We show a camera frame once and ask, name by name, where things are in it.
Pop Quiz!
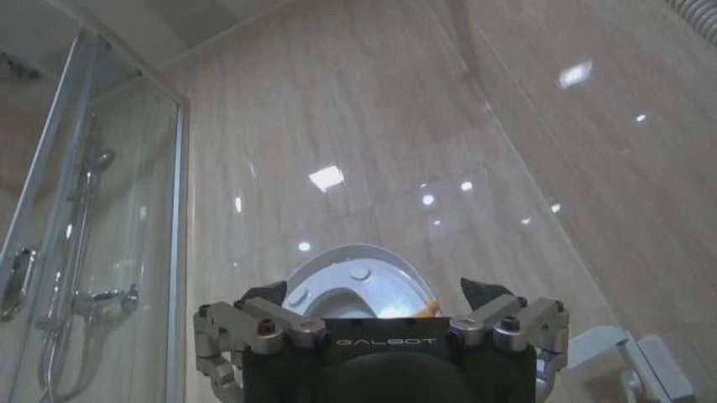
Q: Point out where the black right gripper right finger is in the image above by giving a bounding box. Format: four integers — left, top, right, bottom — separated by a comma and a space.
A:
447, 276, 571, 403

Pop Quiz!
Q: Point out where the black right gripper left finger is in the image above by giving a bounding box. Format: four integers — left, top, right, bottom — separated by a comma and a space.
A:
192, 280, 327, 403

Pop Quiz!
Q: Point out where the white toilet lid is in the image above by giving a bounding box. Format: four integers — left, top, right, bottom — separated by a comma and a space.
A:
282, 242, 445, 321

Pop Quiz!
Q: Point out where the chrome shower mixer valve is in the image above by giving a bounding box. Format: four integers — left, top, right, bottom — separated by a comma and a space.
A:
71, 284, 141, 323

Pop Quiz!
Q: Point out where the white toilet seat ring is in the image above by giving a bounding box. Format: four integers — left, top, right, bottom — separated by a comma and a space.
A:
282, 255, 431, 320

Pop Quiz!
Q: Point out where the white wall-mounted box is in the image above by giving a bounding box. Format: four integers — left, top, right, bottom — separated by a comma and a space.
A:
563, 323, 700, 403

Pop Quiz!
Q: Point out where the glass shower enclosure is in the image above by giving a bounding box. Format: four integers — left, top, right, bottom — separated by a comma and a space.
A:
0, 24, 191, 403

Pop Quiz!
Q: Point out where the chrome shower hose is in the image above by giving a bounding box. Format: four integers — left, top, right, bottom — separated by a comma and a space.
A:
33, 317, 100, 402

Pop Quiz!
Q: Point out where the chrome shower door handle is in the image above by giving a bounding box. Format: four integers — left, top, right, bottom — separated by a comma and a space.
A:
0, 246, 39, 323

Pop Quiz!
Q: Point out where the white corrugated vent duct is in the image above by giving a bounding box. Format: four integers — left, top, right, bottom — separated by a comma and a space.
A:
678, 0, 717, 42

